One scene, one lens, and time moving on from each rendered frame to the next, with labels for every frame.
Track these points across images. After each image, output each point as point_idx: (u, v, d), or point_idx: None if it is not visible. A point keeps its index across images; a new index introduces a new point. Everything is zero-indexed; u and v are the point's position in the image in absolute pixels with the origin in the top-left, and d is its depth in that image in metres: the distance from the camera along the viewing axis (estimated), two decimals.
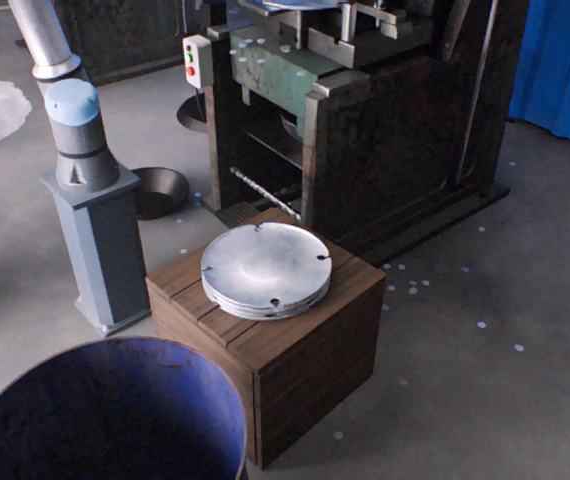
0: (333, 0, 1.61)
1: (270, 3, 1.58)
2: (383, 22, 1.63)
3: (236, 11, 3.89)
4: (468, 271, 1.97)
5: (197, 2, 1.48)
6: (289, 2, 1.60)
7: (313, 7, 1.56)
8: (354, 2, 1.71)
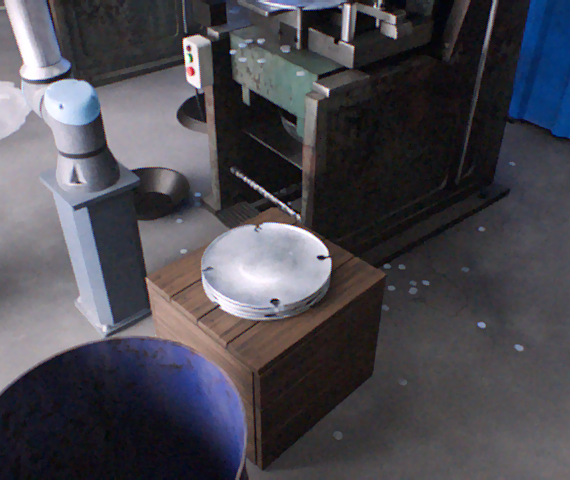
0: None
1: (315, 7, 1.56)
2: (383, 22, 1.63)
3: (236, 11, 3.89)
4: (468, 271, 1.97)
5: None
6: (321, 2, 1.60)
7: None
8: (354, 2, 1.71)
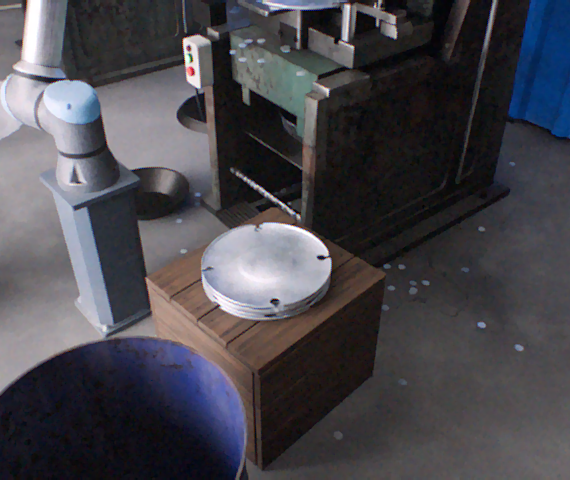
0: None
1: (350, 0, 1.60)
2: (383, 22, 1.63)
3: (236, 11, 3.89)
4: (468, 271, 1.97)
5: None
6: None
7: None
8: (354, 2, 1.71)
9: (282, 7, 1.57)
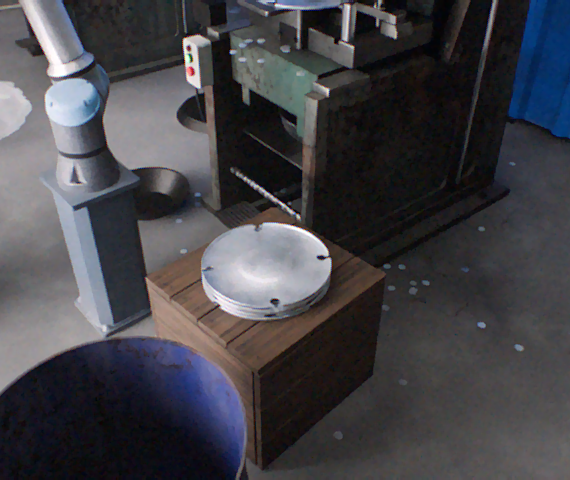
0: None
1: None
2: (383, 22, 1.63)
3: (236, 11, 3.89)
4: (468, 271, 1.97)
5: (270, 4, 1.57)
6: None
7: None
8: (354, 2, 1.71)
9: (297, 8, 1.56)
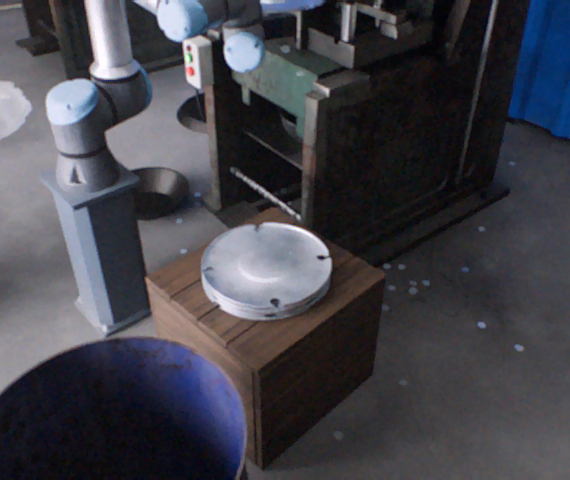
0: None
1: (319, 3, 1.53)
2: (383, 22, 1.63)
3: None
4: (468, 271, 1.97)
5: None
6: (308, 0, 1.57)
7: None
8: (354, 2, 1.71)
9: None
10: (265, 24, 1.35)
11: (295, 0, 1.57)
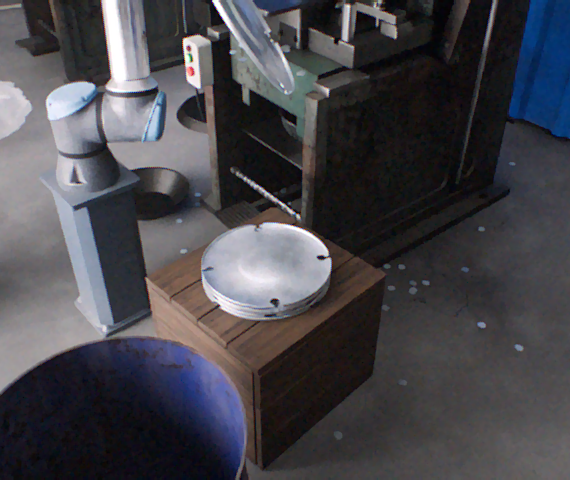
0: (276, 74, 1.07)
1: (225, 15, 0.93)
2: (383, 22, 1.63)
3: None
4: (468, 271, 1.97)
5: None
6: (239, 31, 0.98)
7: (268, 74, 0.98)
8: (354, 2, 1.71)
9: None
10: None
11: (236, 20, 1.00)
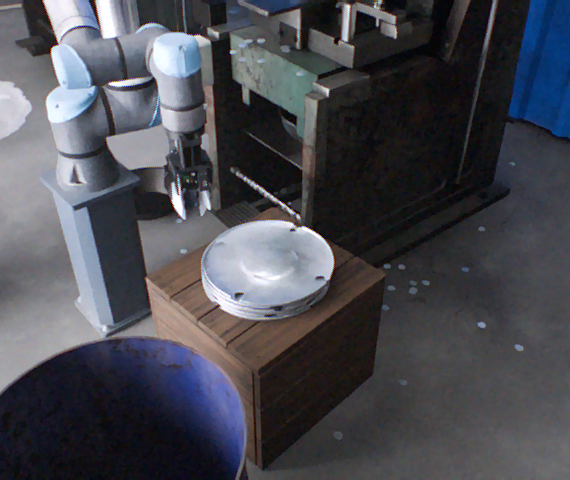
0: (313, 273, 1.37)
1: (251, 303, 1.29)
2: (383, 22, 1.63)
3: (236, 11, 3.89)
4: (468, 271, 1.97)
5: (181, 214, 1.25)
6: (268, 291, 1.32)
7: (304, 297, 1.30)
8: (354, 2, 1.71)
9: (203, 261, 1.40)
10: None
11: (261, 282, 1.35)
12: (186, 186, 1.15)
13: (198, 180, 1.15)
